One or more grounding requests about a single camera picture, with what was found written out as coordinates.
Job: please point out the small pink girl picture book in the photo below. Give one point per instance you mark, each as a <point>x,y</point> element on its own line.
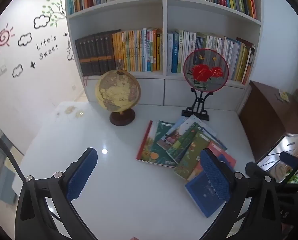
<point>170,138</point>

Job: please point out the row of orange yellow books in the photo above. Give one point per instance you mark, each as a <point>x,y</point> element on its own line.
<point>139,51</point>

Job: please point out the blue cover book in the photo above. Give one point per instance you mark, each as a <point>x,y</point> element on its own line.
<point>199,192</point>

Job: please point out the olive butterfly cover book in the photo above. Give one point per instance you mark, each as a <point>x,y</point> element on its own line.
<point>189,160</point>

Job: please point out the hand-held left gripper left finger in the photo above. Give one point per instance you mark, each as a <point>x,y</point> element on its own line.
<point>81,175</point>

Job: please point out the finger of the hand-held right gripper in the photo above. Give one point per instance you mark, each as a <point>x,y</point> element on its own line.
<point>289,158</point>
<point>251,168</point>

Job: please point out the brown wooden cabinet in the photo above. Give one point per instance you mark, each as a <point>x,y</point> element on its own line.
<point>264,115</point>

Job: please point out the yellow desk globe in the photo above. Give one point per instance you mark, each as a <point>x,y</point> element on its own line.
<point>117,92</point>

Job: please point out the lettering wall sticker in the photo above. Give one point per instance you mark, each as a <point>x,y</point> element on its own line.
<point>47,47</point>

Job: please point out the round red flower fan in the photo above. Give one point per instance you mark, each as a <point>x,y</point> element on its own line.
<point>206,72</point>

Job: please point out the cloud wall sticker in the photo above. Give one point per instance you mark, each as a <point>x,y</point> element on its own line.
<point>24,39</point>
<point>17,71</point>
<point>41,21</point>

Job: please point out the dark green beetle cover book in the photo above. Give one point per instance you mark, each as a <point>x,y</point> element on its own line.
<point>180,145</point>

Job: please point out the white bookcase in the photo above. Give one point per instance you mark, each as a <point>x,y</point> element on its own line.
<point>149,15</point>

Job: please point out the red cover book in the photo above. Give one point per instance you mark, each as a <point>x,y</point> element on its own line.
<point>215,148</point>

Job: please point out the large red spine picture book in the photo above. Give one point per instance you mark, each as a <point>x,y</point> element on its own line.
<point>145,140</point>

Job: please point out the tree wall sticker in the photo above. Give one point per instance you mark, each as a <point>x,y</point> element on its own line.
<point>54,11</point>

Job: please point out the row of black books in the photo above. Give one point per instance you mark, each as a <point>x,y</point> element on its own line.
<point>93,55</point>

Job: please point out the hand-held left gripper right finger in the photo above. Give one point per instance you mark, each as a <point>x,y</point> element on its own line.
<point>215,175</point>

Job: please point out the bird wall sticker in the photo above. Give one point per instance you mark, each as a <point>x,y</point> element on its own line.
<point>33,64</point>

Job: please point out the crumpled yellow paper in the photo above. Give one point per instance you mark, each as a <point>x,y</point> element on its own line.
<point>285,96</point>

